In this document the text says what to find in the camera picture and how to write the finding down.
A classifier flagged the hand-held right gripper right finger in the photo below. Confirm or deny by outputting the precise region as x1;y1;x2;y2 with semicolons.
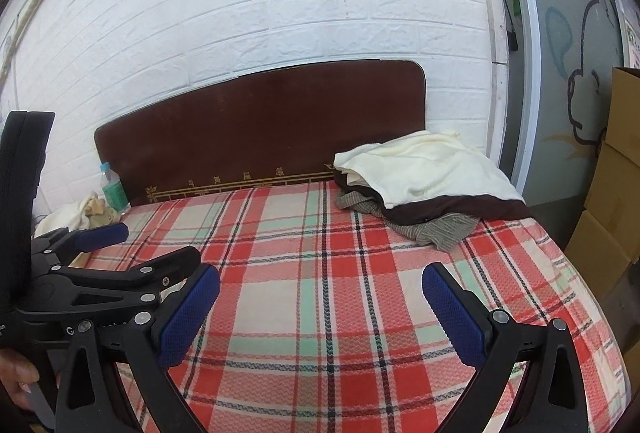
421;263;592;433

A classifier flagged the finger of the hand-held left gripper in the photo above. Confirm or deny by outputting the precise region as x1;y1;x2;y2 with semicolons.
31;222;130;271
30;246;202;326

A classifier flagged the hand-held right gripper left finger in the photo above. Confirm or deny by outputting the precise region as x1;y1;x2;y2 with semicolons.
54;263;221;433

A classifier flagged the white knit sweater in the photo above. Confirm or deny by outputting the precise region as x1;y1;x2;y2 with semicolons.
333;129;525;208

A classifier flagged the person's left hand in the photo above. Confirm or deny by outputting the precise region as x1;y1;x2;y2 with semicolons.
0;348;41;409

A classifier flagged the white cloth garment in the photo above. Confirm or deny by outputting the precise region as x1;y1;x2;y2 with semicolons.
34;203;93;241

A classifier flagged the clear plastic water bottle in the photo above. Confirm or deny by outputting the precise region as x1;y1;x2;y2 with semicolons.
98;161;132;214

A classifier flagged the grey striped garment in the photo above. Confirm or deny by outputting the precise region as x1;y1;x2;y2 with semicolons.
335;190;480;253

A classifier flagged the dark brown garment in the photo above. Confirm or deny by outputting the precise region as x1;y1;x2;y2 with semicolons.
334;168;533;226

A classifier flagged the dark brown wooden headboard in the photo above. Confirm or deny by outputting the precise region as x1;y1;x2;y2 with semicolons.
94;59;427;208

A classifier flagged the cardboard box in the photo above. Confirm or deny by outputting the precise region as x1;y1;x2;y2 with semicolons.
582;128;640;226
602;67;640;148
565;210;640;301

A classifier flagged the door with cartoon drawing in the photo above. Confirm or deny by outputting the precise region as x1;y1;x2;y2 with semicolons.
492;0;640;208

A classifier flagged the wall cable conduit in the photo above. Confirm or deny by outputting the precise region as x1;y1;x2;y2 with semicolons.
0;0;96;81

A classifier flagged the wall notice poster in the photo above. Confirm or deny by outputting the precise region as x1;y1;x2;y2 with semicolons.
620;8;640;70

